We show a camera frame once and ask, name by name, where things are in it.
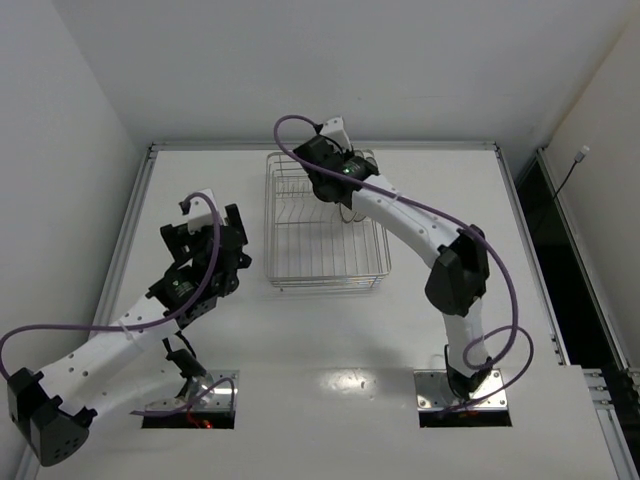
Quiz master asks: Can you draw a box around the plate with orange sunburst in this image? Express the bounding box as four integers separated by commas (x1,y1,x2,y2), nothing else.
338,204,366,224

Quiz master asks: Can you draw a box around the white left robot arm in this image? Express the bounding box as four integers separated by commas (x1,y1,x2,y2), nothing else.
1,198,252,467

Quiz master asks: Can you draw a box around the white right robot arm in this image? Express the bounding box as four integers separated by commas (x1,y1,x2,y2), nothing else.
293,135,490,400

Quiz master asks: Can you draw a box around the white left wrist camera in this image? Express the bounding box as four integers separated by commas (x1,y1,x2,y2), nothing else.
179,188,217,234

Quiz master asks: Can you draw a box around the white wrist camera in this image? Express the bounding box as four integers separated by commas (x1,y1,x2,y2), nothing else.
314,116,352,151
179,188,217,234

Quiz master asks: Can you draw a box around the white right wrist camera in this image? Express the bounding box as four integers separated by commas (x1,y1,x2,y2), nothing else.
314,116,352,151

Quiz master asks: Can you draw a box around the metal wire dish rack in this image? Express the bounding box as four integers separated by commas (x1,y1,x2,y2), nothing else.
264,152,391,291

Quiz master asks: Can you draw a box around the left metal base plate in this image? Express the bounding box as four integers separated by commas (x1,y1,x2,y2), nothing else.
140,370,240,417

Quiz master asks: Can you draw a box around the metal base plate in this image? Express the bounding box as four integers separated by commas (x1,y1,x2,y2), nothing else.
413,369,508,413
140,370,240,417

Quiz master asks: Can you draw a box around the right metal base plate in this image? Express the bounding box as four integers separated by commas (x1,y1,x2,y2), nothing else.
413,369,508,413

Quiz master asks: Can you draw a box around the black wall cable with plug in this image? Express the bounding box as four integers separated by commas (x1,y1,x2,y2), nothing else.
552,145,591,201

